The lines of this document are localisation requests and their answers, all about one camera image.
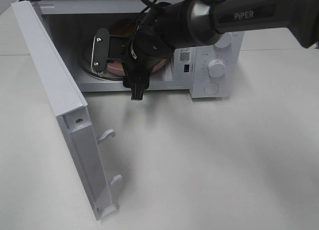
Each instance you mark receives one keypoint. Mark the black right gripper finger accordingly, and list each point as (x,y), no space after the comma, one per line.
(100,51)
(137,90)

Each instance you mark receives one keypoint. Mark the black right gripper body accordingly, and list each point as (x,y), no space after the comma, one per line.
(137,64)

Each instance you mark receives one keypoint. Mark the white microwave door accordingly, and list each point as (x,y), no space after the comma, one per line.
(70,109)

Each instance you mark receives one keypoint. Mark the round white door button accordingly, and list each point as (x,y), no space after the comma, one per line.
(211,88)

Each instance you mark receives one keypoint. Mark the white microwave knob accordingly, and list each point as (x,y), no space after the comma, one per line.
(224,41)
(216,68)

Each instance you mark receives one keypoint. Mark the pink round plate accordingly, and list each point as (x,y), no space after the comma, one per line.
(116,68)

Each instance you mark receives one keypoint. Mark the burger with lettuce and cheese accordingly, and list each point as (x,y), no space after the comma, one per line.
(124,27)

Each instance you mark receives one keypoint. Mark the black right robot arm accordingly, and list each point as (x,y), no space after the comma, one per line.
(192,23)

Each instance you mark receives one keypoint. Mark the glass microwave turntable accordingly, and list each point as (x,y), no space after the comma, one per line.
(84,61)

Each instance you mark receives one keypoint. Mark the white microwave oven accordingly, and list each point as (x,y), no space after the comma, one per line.
(59,35)

